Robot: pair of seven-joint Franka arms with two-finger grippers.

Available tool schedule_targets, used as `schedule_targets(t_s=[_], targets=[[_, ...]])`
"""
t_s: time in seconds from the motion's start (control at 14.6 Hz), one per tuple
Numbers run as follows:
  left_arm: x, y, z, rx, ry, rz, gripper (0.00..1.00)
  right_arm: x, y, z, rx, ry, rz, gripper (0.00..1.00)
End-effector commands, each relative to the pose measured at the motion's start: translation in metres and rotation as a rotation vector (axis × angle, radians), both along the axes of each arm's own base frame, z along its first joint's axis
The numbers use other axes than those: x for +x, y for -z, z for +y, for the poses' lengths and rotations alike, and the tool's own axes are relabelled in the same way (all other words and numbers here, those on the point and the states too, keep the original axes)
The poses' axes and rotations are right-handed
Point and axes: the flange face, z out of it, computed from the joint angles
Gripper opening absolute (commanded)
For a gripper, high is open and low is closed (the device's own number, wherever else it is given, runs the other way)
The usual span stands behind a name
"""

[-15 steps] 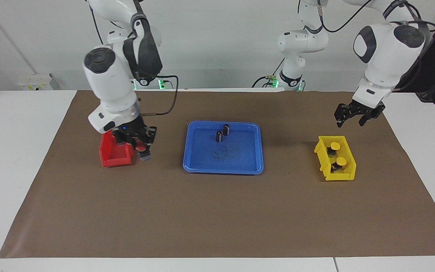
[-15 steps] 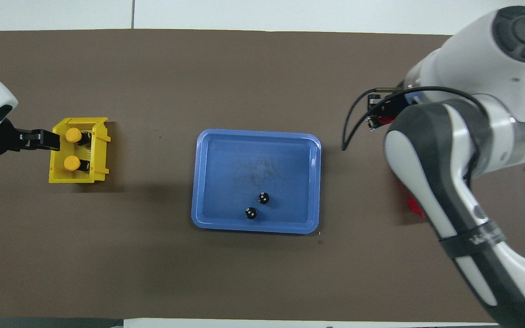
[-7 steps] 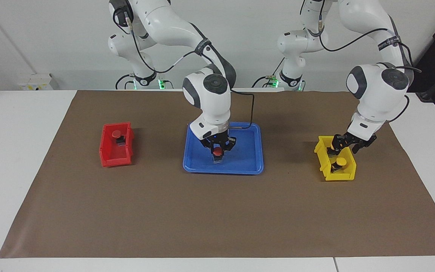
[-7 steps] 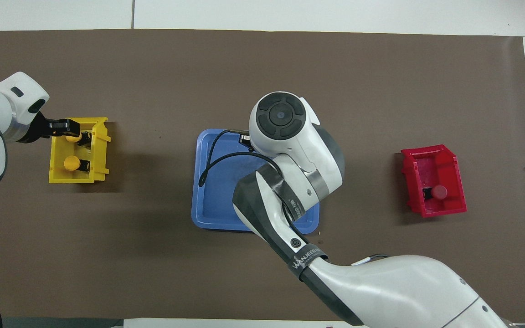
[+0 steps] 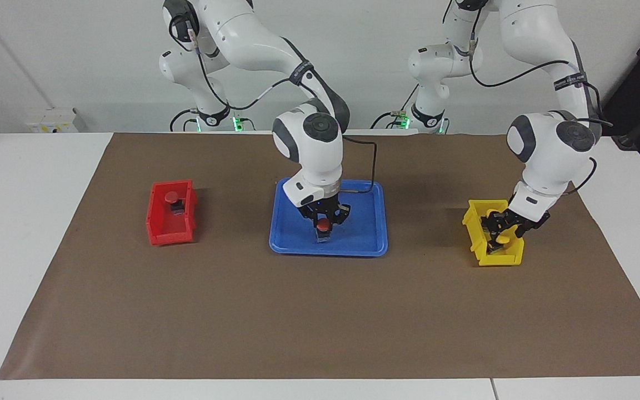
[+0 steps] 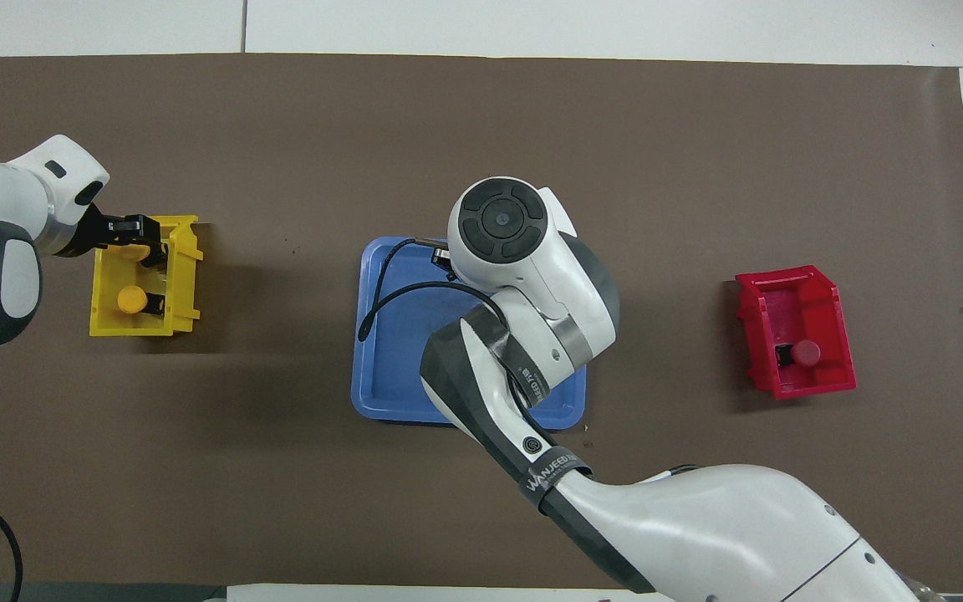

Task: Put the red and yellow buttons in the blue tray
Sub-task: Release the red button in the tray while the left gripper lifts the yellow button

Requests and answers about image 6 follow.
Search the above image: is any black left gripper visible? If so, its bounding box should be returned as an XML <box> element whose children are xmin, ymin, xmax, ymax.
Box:
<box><xmin>59</xmin><ymin>204</ymin><xmax>169</xmax><ymax>258</ymax></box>

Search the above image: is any yellow push button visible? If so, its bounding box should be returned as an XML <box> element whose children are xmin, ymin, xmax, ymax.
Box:
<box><xmin>116</xmin><ymin>285</ymin><xmax>167</xmax><ymax>318</ymax></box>
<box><xmin>118</xmin><ymin>242</ymin><xmax>170</xmax><ymax>269</ymax></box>

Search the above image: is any red push button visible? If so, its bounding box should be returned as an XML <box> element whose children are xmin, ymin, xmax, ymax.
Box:
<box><xmin>774</xmin><ymin>339</ymin><xmax>822</xmax><ymax>370</ymax></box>

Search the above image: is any blue plastic tray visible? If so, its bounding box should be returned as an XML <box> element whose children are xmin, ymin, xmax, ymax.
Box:
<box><xmin>350</xmin><ymin>237</ymin><xmax>590</xmax><ymax>431</ymax></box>

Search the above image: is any yellow plastic bin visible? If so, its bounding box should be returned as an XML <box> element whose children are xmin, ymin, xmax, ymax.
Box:
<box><xmin>89</xmin><ymin>215</ymin><xmax>203</xmax><ymax>338</ymax></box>

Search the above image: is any brown table mat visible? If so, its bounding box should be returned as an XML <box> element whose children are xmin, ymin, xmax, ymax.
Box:
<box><xmin>0</xmin><ymin>53</ymin><xmax>963</xmax><ymax>593</ymax></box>

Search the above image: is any red plastic bin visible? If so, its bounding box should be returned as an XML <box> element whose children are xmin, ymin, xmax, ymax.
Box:
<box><xmin>734</xmin><ymin>265</ymin><xmax>858</xmax><ymax>400</ymax></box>

